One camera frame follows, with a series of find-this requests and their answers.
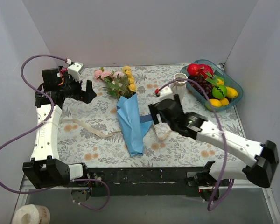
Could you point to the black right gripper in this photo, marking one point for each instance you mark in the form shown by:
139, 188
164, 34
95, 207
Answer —
154, 113

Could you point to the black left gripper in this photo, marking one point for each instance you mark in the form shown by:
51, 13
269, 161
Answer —
81, 90

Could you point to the blue wrapping paper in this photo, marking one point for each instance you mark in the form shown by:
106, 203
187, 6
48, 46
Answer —
133, 126

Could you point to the artificial flower bouquet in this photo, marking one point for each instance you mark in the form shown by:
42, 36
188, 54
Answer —
118, 83

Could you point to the cream ribbon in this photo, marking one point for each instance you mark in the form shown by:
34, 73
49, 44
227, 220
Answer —
93, 130

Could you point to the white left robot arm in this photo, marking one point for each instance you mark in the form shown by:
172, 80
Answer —
44, 168

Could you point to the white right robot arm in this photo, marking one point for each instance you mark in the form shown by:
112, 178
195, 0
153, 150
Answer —
258, 161

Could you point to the white ribbed ceramic vase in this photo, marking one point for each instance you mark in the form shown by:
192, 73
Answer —
179, 87

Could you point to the floral patterned table mat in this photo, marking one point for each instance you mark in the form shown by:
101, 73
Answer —
163, 148

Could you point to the red apple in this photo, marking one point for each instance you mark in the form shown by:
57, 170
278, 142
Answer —
193, 69

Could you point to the dark purple grape bunch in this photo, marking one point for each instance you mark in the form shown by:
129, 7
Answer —
204, 84

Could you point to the yellow lemon front left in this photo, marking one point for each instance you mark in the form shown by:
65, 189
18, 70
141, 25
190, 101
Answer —
214, 102

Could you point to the yellow lemon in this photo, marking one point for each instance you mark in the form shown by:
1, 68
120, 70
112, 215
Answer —
219, 81
224, 101
231, 92
214, 102

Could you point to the pink dragon fruit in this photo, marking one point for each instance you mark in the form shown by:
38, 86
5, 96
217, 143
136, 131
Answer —
205, 71

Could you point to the yellow lemon front right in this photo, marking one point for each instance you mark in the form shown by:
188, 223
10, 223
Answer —
224, 101

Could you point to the yellow lemon back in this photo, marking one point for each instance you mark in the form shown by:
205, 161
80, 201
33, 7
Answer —
219, 81

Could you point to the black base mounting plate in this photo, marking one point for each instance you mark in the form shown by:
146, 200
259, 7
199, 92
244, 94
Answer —
185, 181

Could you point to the white tape roll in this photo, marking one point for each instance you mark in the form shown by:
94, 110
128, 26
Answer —
32, 214

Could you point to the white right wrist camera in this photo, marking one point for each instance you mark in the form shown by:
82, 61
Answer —
165, 93

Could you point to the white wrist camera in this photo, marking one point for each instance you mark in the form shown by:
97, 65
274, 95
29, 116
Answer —
165, 93
75, 70

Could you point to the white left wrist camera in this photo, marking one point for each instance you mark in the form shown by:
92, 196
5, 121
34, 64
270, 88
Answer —
75, 70

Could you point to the aluminium rail frame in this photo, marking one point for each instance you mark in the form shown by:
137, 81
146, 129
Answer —
27, 184

